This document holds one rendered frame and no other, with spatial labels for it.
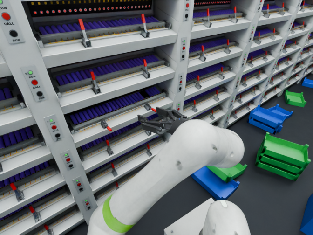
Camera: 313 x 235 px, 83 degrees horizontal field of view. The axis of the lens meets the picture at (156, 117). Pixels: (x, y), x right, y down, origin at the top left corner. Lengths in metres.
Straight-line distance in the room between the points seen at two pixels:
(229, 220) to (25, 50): 0.84
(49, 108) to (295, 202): 1.67
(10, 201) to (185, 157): 0.85
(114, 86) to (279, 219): 1.36
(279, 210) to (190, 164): 1.28
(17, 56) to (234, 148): 0.67
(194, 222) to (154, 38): 0.86
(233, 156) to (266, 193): 1.20
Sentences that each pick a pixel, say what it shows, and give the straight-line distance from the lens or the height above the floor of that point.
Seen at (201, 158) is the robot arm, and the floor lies 0.96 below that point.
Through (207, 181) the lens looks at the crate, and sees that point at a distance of 1.56.
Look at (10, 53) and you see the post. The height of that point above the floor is 1.09.
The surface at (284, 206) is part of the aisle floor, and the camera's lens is 1.67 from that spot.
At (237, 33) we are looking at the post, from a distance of 1.59.
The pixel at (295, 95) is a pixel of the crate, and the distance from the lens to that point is 3.26.
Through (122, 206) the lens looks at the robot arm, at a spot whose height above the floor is 0.77.
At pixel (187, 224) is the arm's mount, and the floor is 0.38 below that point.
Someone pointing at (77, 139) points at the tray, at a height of 0.69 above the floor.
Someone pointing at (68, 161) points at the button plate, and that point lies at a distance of 0.93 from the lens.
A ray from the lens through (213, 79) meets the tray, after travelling 1.43.
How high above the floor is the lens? 1.24
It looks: 36 degrees down
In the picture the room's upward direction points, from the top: straight up
